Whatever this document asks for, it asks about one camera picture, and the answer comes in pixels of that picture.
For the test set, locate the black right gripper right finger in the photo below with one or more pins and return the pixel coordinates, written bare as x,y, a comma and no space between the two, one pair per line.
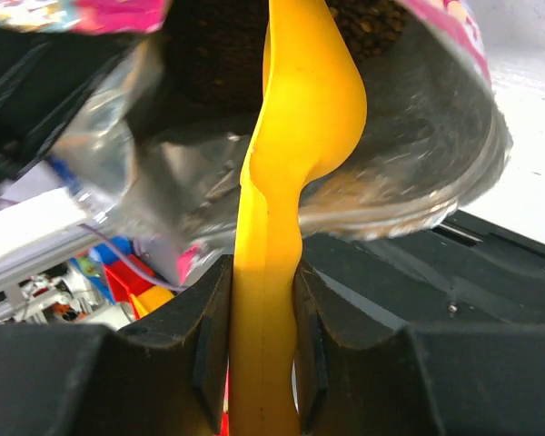
442,378

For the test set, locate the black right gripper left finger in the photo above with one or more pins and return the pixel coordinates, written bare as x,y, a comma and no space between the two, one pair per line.
162,375

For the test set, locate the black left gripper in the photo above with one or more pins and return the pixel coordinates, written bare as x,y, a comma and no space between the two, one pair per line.
45,79

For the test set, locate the pink pet food bag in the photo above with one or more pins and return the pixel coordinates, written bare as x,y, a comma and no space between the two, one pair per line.
144,159

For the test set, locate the yellow plastic scoop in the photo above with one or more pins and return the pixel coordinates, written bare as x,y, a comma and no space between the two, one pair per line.
313,114

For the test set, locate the brown pet food kibble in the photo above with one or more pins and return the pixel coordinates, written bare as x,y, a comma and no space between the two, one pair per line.
216,47

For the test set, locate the black mounting base plate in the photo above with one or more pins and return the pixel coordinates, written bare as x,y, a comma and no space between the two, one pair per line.
465,270

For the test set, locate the aluminium front frame rail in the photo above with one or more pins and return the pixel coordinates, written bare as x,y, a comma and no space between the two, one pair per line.
40,231

